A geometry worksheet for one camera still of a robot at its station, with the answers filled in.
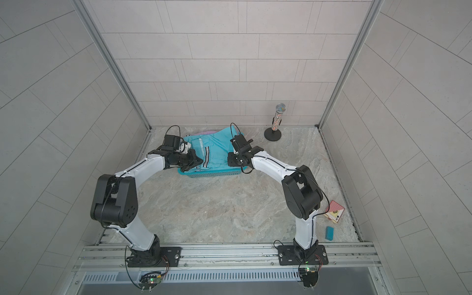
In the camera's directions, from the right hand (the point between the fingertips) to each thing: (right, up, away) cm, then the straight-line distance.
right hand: (230, 160), depth 91 cm
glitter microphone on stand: (+25, +14, +20) cm, 35 cm away
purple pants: (-17, +15, +24) cm, 33 cm away
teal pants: (-8, +6, +2) cm, 10 cm away
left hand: (-12, +1, -1) cm, 12 cm away
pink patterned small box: (+48, -22, -11) cm, 54 cm away
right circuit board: (+32, -41, -23) cm, 57 cm away
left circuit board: (-27, -40, -26) cm, 55 cm away
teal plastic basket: (-9, -5, -9) cm, 13 cm away
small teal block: (+43, -29, -15) cm, 54 cm away
